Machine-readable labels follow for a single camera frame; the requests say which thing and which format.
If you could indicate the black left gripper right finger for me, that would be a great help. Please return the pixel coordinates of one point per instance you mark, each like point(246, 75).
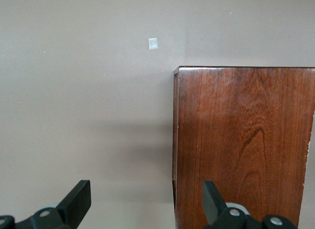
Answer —
point(214, 209)

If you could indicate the dark wooden cabinet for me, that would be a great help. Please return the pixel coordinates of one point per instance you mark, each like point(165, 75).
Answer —
point(241, 140)

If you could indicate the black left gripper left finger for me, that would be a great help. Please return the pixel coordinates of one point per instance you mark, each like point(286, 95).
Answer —
point(73, 206)

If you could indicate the small grey tape patch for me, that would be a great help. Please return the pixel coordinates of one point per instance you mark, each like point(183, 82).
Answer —
point(153, 43)

